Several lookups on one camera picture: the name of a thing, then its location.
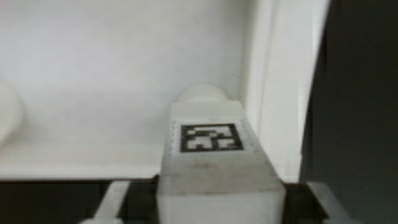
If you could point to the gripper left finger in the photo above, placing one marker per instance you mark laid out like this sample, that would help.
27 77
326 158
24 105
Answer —
129 204

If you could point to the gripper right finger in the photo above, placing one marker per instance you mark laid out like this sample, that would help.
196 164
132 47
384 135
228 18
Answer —
312 205

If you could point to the white table leg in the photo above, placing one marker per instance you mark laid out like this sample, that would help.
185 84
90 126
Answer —
219 187
11 112

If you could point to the white square table top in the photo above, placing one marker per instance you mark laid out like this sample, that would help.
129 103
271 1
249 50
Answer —
102 56

